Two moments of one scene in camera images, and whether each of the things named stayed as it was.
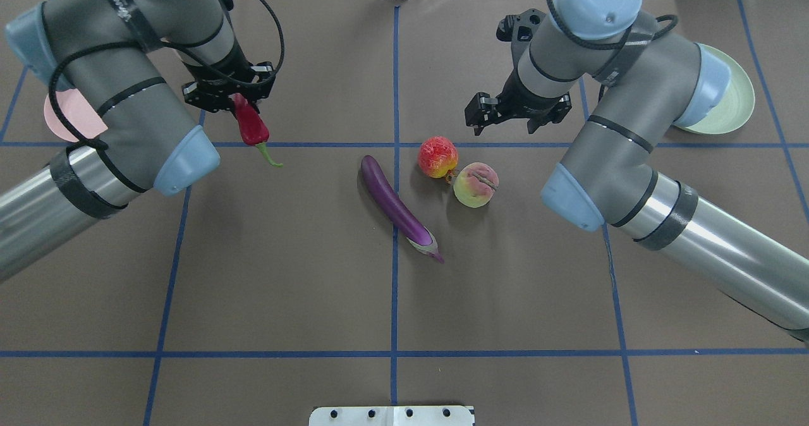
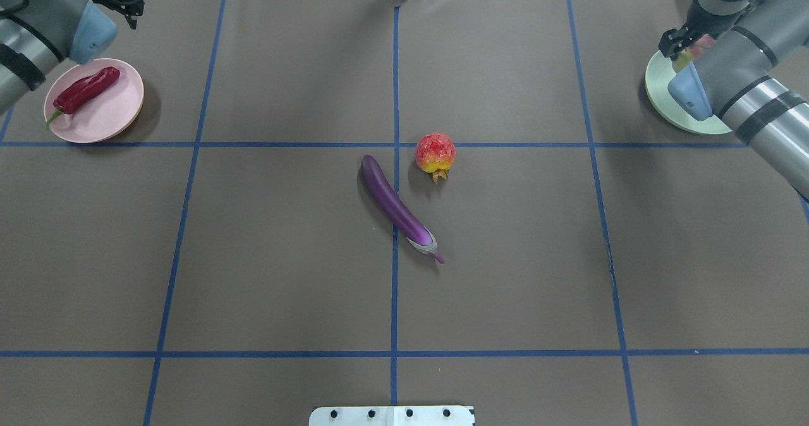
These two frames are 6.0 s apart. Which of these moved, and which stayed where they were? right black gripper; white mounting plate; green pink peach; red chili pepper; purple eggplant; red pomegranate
Moved: green pink peach; red chili pepper; right black gripper
Stayed: red pomegranate; purple eggplant; white mounting plate
